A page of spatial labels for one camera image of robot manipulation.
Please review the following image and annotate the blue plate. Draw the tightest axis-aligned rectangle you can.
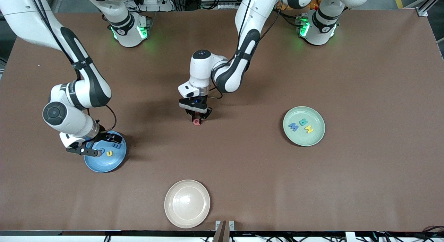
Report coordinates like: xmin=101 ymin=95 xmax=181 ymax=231
xmin=84 ymin=131 xmax=127 ymax=173

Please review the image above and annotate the beige plate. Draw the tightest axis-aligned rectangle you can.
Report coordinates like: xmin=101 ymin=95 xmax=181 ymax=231
xmin=164 ymin=180 xmax=211 ymax=229

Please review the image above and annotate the green plate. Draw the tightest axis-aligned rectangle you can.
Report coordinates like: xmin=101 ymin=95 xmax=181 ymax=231
xmin=283 ymin=106 xmax=326 ymax=147

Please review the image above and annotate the white power strip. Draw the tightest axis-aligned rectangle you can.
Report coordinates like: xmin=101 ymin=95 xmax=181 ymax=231
xmin=137 ymin=0 xmax=174 ymax=12

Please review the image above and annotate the orange packets pile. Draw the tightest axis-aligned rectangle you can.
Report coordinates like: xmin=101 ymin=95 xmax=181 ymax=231
xmin=276 ymin=0 xmax=319 ymax=11

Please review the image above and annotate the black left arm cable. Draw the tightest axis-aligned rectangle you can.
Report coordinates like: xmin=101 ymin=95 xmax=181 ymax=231
xmin=208 ymin=0 xmax=285 ymax=100

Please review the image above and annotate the metal bracket with bar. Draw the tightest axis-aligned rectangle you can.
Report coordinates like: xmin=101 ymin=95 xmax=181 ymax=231
xmin=212 ymin=220 xmax=235 ymax=242

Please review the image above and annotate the aluminium frame profile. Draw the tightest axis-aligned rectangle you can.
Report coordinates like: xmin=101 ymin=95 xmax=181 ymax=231
xmin=415 ymin=0 xmax=444 ymax=17

